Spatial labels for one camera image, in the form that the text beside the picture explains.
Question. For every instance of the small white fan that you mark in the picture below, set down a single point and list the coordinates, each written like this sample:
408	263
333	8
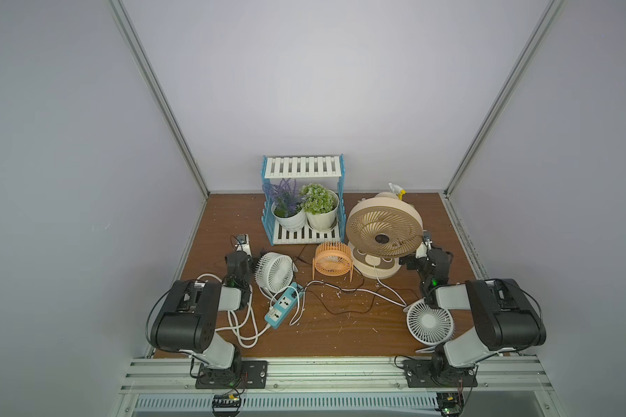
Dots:
274	273
427	325

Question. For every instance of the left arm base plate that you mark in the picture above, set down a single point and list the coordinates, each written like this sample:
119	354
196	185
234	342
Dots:
241	375

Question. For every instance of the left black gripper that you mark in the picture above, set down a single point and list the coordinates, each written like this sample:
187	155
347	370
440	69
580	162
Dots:
238	261

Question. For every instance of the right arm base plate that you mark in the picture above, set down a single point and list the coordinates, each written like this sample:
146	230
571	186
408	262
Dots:
437	374

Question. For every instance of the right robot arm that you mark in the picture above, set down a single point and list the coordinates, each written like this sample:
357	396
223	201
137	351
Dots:
467	323

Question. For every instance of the green plant white pot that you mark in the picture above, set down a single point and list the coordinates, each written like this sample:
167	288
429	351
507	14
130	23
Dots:
320	206

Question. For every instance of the teal power strip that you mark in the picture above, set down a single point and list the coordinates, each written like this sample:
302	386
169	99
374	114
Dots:
288	301

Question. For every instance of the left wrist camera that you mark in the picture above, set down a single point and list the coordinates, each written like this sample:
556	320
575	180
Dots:
242	243

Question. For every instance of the yellow spray bottle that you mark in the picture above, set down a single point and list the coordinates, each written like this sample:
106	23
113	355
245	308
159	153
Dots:
397	191

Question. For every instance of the blue white slatted shelf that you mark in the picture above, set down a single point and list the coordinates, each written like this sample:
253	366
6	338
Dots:
328	171

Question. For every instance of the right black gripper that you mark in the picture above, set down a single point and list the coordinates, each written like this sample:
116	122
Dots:
417	260

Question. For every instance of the large beige desk fan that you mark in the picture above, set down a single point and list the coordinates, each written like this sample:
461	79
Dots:
381	230

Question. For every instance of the lavender plant white pot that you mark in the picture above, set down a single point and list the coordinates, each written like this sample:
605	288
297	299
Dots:
287	203

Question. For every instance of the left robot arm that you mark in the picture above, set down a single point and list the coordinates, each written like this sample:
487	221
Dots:
187	320

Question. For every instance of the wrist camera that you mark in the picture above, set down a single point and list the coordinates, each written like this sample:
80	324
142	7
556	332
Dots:
242	243
425	246

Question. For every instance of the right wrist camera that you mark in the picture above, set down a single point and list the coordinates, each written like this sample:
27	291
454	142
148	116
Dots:
425	246

